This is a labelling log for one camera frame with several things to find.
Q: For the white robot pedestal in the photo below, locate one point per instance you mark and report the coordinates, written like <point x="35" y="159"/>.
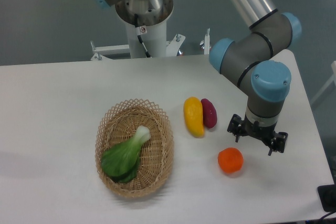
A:
<point x="145" y="24"/>

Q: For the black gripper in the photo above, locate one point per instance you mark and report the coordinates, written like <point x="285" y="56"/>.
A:
<point x="275" y="141"/>

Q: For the purple sweet potato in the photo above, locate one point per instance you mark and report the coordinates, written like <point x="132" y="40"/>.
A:
<point x="209" y="113"/>

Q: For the yellow mango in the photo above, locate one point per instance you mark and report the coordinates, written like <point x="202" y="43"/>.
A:
<point x="193" y="116"/>

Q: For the woven wicker basket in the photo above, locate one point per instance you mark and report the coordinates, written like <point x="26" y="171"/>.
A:
<point x="156" y="157"/>

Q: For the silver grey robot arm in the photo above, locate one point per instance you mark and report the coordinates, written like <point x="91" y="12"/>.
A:
<point x="248" y="64"/>

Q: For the black device at table edge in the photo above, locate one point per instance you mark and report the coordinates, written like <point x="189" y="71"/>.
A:
<point x="327" y="197"/>

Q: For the green bok choy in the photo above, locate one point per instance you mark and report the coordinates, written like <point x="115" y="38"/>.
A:
<point x="121" y="162"/>

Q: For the white frame at right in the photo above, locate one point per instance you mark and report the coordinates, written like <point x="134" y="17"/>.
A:
<point x="327" y="88"/>

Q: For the orange fruit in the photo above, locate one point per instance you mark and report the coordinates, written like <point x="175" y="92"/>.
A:
<point x="230" y="160"/>

